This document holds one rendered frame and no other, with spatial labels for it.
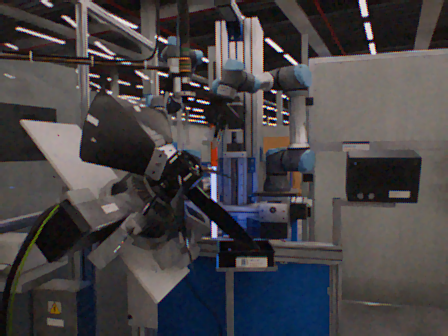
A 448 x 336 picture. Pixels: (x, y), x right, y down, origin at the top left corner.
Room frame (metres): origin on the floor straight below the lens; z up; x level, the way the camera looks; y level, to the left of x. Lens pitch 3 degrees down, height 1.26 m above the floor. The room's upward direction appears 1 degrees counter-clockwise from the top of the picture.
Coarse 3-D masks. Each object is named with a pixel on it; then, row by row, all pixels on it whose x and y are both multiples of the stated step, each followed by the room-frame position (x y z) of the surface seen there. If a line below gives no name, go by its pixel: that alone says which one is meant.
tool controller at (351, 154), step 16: (352, 160) 1.35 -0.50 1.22; (368, 160) 1.34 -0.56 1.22; (384, 160) 1.33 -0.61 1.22; (400, 160) 1.31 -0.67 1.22; (416, 160) 1.30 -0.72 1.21; (352, 176) 1.37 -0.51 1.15; (368, 176) 1.35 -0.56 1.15; (384, 176) 1.34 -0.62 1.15; (400, 176) 1.32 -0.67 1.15; (416, 176) 1.31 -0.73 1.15; (352, 192) 1.38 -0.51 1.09; (368, 192) 1.37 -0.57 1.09; (384, 192) 1.35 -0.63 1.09; (400, 192) 1.34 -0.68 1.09; (416, 192) 1.33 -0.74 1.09
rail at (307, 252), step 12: (204, 240) 1.56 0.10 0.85; (216, 240) 1.54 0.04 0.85; (276, 240) 1.51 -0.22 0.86; (204, 252) 1.56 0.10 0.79; (216, 252) 1.55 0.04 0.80; (276, 252) 1.48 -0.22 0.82; (288, 252) 1.46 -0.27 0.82; (300, 252) 1.45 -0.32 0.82; (312, 252) 1.44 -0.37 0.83; (324, 252) 1.43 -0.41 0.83; (336, 252) 1.42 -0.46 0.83; (336, 264) 1.42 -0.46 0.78
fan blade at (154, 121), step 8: (136, 112) 1.27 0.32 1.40; (144, 112) 1.29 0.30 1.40; (152, 112) 1.31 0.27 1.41; (160, 112) 1.33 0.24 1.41; (136, 120) 1.24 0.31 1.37; (144, 120) 1.25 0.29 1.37; (152, 120) 1.26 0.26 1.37; (160, 120) 1.28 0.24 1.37; (144, 128) 1.22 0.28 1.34; (152, 128) 1.22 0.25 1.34; (160, 128) 1.24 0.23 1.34; (168, 128) 1.25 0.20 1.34; (152, 136) 1.20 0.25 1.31; (160, 136) 1.20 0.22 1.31; (168, 136) 1.21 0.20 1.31; (160, 144) 1.18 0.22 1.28
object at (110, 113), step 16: (96, 96) 0.92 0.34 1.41; (112, 96) 0.97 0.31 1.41; (96, 112) 0.90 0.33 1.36; (112, 112) 0.94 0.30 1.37; (96, 128) 0.89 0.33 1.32; (112, 128) 0.93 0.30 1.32; (128, 128) 0.98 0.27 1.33; (80, 144) 0.84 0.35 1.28; (112, 144) 0.93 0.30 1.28; (128, 144) 0.97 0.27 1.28; (144, 144) 1.01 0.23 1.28; (96, 160) 0.88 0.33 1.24; (112, 160) 0.92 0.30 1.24; (128, 160) 0.97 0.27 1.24; (144, 160) 1.01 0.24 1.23
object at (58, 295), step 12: (36, 288) 1.05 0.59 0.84; (48, 288) 1.05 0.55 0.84; (60, 288) 1.05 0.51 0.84; (72, 288) 1.05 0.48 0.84; (84, 288) 1.06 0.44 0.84; (36, 300) 1.05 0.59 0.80; (48, 300) 1.04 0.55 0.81; (60, 300) 1.03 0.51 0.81; (72, 300) 1.02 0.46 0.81; (84, 300) 1.06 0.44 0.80; (36, 312) 1.05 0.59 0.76; (48, 312) 1.04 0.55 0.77; (60, 312) 1.03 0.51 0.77; (72, 312) 1.02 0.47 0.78; (84, 312) 1.05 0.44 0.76; (36, 324) 1.05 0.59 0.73; (48, 324) 1.04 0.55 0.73; (60, 324) 1.03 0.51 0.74; (72, 324) 1.02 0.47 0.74; (84, 324) 1.05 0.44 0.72
